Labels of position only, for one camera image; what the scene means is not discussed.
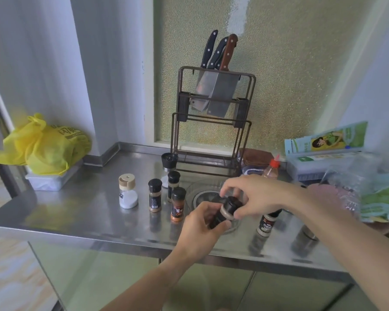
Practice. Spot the person's right forearm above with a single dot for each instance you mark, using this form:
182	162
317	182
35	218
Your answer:
350	249

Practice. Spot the black-lidded pale spice jar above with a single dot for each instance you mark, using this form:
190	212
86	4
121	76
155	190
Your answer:
228	208

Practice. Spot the person's left hand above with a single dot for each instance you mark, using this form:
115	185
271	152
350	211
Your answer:
194	234

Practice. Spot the person's left thumb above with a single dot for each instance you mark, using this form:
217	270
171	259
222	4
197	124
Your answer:
223	228

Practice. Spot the glass-door steel cabinet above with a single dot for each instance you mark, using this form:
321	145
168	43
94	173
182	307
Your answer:
116	275

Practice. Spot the white-labelled black spice jar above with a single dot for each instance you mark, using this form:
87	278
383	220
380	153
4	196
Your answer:
265	225

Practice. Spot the white and blue box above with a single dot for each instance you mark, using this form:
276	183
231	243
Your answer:
306	166

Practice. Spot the dark metal jar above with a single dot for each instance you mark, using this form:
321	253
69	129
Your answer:
311	234

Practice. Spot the clear glass bowl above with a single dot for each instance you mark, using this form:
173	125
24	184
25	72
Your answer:
201	194

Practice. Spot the frosted glass window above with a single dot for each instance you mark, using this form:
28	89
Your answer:
295	61

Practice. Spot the clear plastic bag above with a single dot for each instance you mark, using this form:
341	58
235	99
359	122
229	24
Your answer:
353	178

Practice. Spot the yellow plastic bag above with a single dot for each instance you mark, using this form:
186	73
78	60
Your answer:
45	145

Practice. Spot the green plastic packaging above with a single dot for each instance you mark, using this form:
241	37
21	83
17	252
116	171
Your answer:
384	200

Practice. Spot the dark slim spice jar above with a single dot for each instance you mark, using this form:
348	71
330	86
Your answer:
173	182

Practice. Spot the black pepper grinder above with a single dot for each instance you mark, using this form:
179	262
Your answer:
169	161

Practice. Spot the person's right thumb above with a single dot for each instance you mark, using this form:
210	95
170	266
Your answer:
249	212

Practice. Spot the brown metal knife rack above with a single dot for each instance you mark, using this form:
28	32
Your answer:
181	103

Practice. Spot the brown powder spice jar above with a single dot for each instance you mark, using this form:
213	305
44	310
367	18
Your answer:
155	197

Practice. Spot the brown cloth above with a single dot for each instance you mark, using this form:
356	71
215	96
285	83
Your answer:
256	157

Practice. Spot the blue striped cloth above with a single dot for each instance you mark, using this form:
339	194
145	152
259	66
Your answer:
251	170

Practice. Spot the green cling wrap box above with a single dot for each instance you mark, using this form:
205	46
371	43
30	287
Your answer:
330	137

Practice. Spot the red-capped sauce bottle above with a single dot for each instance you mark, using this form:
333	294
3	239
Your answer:
271	170

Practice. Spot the person's right hand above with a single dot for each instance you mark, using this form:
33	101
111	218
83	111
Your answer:
269	194

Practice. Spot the white shaker with beige lid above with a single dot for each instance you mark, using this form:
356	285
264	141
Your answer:
128	194

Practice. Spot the orange powder spice jar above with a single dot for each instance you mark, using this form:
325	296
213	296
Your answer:
178	207

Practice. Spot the white rectangular tray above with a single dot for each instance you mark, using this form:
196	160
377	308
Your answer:
52	182

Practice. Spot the person's left forearm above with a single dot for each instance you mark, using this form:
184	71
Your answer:
155	285

